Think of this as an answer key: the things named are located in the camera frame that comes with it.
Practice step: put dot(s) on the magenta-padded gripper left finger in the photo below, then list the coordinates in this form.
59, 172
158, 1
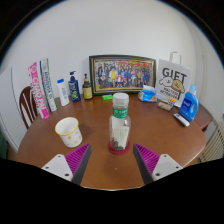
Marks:
78, 158

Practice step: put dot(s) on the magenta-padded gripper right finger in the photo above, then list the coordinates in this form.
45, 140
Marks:
147, 159

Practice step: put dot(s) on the clear green-labelled water bottle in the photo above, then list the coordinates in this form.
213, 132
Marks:
120, 130

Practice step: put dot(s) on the white yellow-rimmed cup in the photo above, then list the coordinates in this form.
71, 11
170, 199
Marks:
70, 135

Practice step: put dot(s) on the flat round red coaster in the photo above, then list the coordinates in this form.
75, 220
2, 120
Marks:
115, 151

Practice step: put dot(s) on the white remote control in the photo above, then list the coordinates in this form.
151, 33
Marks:
181, 120

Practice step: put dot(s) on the small beige box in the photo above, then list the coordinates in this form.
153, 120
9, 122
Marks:
165, 105

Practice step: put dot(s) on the blue tissue pack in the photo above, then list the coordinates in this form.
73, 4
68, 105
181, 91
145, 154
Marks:
147, 96

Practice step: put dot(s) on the white bottle with blue cap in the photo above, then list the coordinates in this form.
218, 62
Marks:
63, 95

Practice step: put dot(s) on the blue detergent bottle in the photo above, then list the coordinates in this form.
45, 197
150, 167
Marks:
188, 106

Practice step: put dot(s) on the small green packet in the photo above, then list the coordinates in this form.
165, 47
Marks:
107, 97

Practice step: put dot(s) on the white radiator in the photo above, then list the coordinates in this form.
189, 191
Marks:
213, 145

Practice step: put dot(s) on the yellow-labelled dark pump bottle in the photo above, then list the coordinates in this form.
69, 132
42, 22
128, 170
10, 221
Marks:
87, 90

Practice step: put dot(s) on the dark blue pump bottle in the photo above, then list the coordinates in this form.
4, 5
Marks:
74, 90

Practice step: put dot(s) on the dark wooden chair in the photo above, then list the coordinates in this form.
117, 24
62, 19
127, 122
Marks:
24, 106

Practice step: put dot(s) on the tall pink and white box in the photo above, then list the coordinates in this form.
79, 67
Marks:
38, 93

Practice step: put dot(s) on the tall white and blue box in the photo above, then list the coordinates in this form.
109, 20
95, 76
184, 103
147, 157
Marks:
48, 86

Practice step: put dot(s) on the white paper gift bag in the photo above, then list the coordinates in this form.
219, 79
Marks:
173, 81

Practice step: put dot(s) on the white refrigerator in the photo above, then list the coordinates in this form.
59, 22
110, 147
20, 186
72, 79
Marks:
8, 110

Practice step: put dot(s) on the framed group photo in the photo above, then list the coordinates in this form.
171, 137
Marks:
121, 75

